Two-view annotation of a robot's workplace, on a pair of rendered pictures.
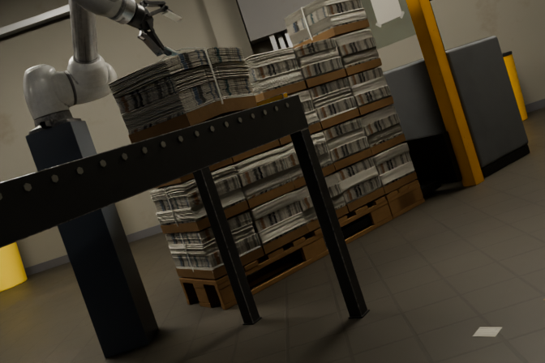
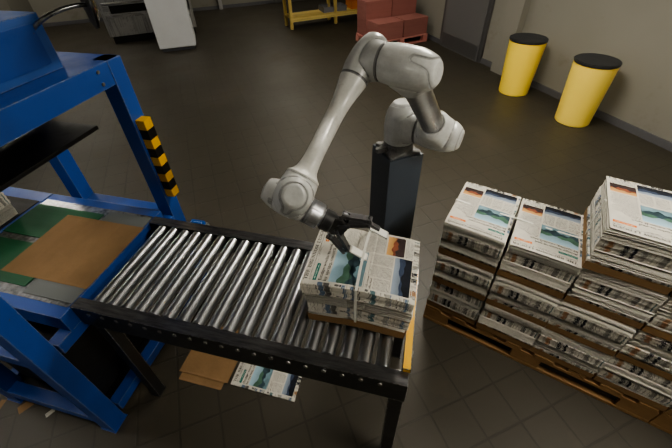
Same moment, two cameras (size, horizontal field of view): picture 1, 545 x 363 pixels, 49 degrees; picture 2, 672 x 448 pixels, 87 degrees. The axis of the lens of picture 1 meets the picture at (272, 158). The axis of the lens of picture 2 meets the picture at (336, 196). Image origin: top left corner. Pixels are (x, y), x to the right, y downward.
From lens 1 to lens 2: 2.16 m
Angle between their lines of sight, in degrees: 70
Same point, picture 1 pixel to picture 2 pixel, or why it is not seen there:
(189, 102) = (316, 308)
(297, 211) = (531, 335)
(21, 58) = not seen: outside the picture
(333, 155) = (627, 349)
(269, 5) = not seen: outside the picture
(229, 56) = (390, 304)
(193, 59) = (335, 292)
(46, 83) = (394, 124)
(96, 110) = not seen: outside the picture
